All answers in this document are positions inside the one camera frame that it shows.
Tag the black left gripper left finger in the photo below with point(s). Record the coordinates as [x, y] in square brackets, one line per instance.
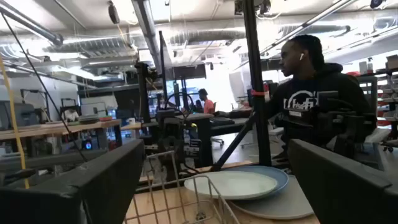
[77, 193]

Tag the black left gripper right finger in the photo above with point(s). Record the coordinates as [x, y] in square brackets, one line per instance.
[348, 193]

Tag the grey plate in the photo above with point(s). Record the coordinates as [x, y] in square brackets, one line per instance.
[286, 205]

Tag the blue plate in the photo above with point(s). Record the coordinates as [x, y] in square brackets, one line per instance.
[276, 175]

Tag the pale green plate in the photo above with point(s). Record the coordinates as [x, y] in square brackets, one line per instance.
[233, 185]

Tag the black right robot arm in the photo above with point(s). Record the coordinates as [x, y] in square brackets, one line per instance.
[342, 124]

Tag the wooden workbench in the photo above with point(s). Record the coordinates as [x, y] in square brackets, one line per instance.
[62, 127]

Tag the storage shelf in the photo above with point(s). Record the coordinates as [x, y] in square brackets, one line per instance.
[388, 90]

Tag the person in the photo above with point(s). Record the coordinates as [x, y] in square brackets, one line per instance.
[207, 104]
[311, 84]

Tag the black diagonal frame brace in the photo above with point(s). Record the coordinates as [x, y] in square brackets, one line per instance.
[233, 143]

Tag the black frame post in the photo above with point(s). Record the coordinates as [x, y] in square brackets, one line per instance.
[256, 77]

